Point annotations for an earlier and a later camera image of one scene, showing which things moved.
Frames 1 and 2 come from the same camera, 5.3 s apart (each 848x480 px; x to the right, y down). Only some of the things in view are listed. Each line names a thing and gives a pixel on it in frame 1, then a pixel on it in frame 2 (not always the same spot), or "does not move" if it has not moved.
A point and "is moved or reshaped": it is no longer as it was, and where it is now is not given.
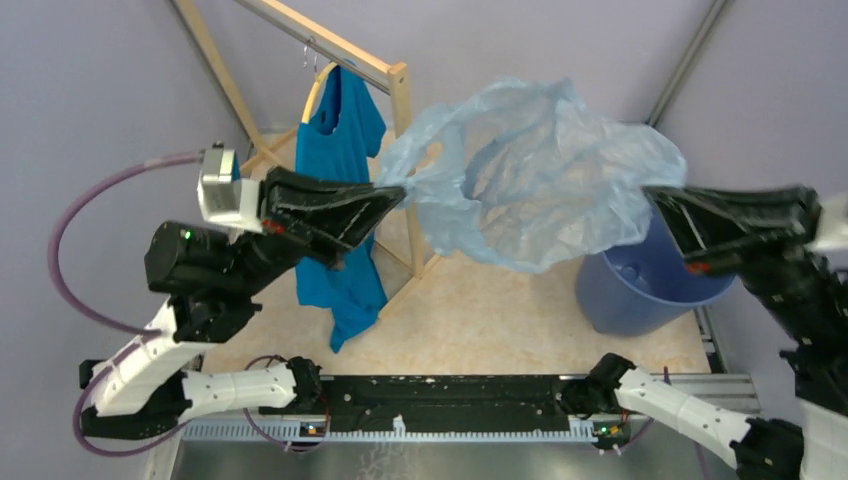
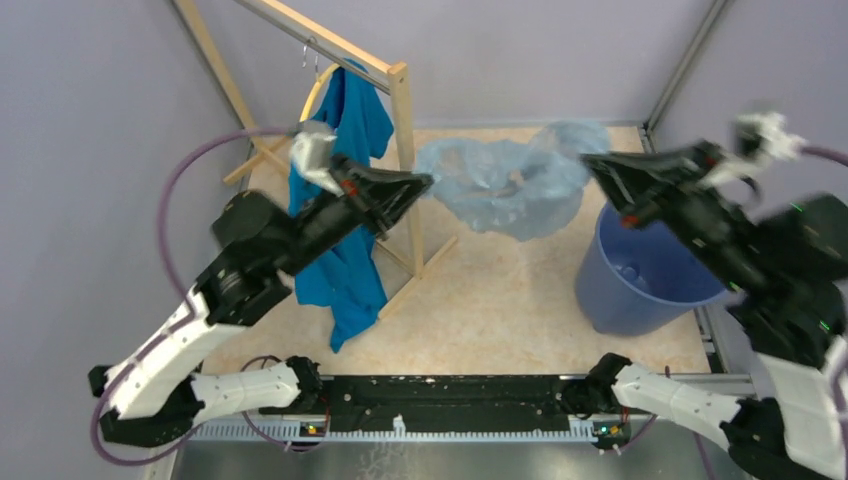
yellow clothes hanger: [306, 115] does not move
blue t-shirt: [340, 141] does not move
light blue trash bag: [530, 175] is moved or reshaped
